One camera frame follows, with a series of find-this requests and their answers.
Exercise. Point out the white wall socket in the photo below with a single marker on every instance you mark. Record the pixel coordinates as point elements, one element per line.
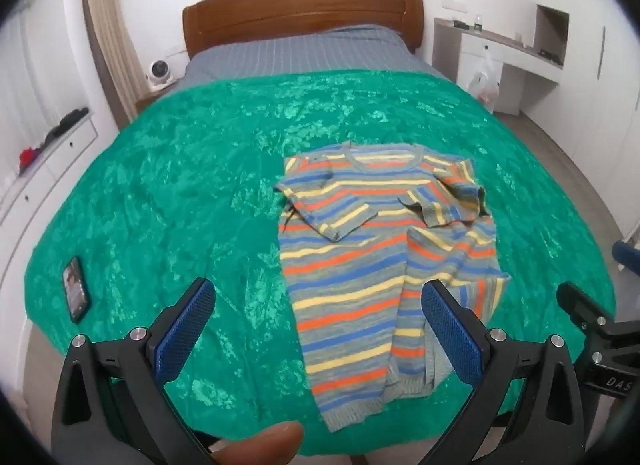
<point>453,6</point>

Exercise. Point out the striped knit sweater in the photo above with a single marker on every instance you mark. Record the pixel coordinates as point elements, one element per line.
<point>350,295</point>

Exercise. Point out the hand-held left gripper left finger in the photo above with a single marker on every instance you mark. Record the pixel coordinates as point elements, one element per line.
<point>186,325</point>

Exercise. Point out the green patterned blanket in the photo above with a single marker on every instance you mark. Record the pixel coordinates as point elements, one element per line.
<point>200,170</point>

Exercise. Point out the white drawer cabinet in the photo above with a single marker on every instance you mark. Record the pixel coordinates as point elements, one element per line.
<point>65,155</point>

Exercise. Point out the white desk fan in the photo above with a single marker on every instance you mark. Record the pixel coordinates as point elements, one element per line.
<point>160,74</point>

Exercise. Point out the grey checked bed sheet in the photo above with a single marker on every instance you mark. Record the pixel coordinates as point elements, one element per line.
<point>310,55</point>

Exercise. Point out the wooden bed headboard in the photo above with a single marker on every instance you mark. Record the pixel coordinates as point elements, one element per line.
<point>300,10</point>

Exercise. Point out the person's left hand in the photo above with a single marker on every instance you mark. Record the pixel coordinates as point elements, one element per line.
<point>260,445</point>

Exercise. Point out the wooden nightstand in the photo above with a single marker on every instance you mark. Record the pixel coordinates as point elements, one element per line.
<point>150,97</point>

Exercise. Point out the beige curtain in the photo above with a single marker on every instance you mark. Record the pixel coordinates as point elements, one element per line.
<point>107,35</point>

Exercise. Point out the red cloth item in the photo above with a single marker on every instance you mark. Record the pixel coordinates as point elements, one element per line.
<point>29,159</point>

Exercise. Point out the white built-in desk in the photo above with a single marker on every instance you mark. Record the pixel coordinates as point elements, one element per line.
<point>520,65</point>

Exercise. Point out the clear plastic bag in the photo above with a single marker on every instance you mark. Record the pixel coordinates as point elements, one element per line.
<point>484,85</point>

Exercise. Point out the white wardrobe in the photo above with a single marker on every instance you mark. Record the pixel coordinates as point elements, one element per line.
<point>600,120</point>

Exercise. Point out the dark clothes pile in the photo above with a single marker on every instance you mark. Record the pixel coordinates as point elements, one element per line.
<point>65,125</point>

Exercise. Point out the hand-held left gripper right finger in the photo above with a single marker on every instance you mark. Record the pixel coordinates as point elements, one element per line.
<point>450,330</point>

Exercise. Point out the black smartphone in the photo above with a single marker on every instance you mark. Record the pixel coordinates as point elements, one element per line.
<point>75,290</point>

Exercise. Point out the white sheer curtain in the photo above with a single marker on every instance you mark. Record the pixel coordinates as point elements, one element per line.
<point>40,70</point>

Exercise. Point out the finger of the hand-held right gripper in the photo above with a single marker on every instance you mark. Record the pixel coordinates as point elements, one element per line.
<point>580,302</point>

